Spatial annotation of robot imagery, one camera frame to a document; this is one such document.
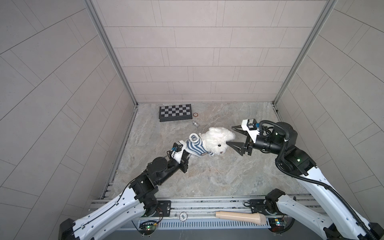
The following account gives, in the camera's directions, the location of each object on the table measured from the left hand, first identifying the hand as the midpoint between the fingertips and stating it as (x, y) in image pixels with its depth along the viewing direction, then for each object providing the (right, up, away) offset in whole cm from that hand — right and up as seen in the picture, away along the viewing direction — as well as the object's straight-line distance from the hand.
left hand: (196, 151), depth 67 cm
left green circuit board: (-22, -34, -2) cm, 40 cm away
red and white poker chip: (-1, +17, +41) cm, 45 cm away
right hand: (+14, +7, -8) cm, 18 cm away
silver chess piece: (-1, +10, +35) cm, 36 cm away
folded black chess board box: (-15, +18, +38) cm, 45 cm away
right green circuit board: (+37, -34, +1) cm, 51 cm away
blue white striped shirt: (0, +3, -7) cm, 7 cm away
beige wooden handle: (+26, -30, -1) cm, 40 cm away
